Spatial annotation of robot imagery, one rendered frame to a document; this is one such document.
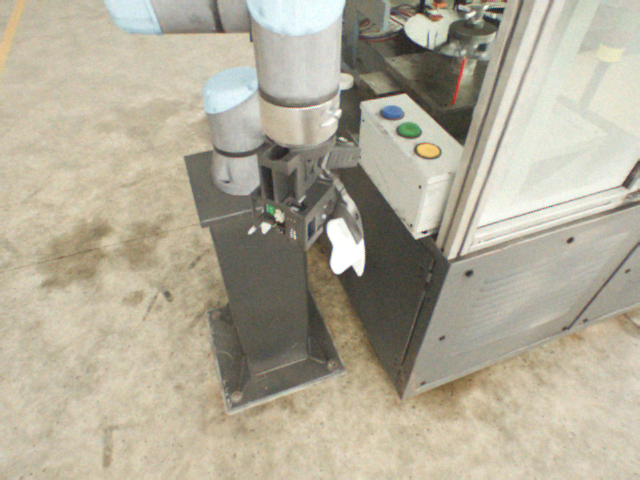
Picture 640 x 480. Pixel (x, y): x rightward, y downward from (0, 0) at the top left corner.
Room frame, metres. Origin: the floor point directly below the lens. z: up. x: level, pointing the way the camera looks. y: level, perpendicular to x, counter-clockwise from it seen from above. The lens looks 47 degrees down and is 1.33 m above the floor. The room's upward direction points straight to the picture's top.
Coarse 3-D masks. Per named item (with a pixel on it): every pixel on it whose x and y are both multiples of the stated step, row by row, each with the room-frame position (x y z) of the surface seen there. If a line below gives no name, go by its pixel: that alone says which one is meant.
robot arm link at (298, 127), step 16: (336, 96) 0.35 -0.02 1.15; (272, 112) 0.34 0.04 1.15; (288, 112) 0.33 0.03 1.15; (304, 112) 0.33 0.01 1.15; (320, 112) 0.33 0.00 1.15; (336, 112) 0.34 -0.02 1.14; (272, 128) 0.34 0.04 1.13; (288, 128) 0.33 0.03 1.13; (304, 128) 0.33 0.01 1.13; (320, 128) 0.33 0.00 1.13; (336, 128) 0.36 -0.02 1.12; (288, 144) 0.33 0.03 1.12; (304, 144) 0.33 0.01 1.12
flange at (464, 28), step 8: (456, 24) 1.09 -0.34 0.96; (464, 24) 1.08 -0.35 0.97; (472, 24) 1.06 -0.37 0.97; (480, 24) 1.06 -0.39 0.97; (488, 24) 1.09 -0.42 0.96; (456, 32) 1.05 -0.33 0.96; (464, 32) 1.04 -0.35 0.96; (472, 32) 1.04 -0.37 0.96; (480, 32) 1.04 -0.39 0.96; (488, 32) 1.04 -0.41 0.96
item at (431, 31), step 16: (416, 16) 1.18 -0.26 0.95; (432, 16) 1.18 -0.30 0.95; (448, 16) 1.18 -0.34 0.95; (496, 16) 1.18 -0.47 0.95; (416, 32) 1.07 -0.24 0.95; (432, 32) 1.07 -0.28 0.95; (448, 32) 1.07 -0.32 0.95; (496, 32) 1.07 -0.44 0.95; (432, 48) 0.97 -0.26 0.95; (448, 48) 0.97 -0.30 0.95; (464, 48) 0.97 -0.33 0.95; (480, 48) 0.97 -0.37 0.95
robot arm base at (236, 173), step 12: (264, 144) 0.75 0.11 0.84; (216, 156) 0.73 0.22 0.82; (228, 156) 0.71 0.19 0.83; (240, 156) 0.71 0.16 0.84; (252, 156) 0.72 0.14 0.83; (216, 168) 0.72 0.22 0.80; (228, 168) 0.71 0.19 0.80; (240, 168) 0.71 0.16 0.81; (252, 168) 0.71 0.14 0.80; (216, 180) 0.72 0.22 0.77; (228, 180) 0.71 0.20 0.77; (240, 180) 0.70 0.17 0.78; (252, 180) 0.70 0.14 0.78; (228, 192) 0.70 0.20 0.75; (240, 192) 0.69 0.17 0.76
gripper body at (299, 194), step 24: (264, 168) 0.33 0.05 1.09; (288, 168) 0.31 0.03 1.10; (312, 168) 0.36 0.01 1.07; (264, 192) 0.33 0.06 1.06; (288, 192) 0.34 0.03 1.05; (312, 192) 0.34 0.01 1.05; (336, 192) 0.36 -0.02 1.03; (264, 216) 0.34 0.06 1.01; (288, 216) 0.32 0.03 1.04; (312, 216) 0.32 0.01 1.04; (288, 240) 0.32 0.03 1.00; (312, 240) 0.32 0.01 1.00
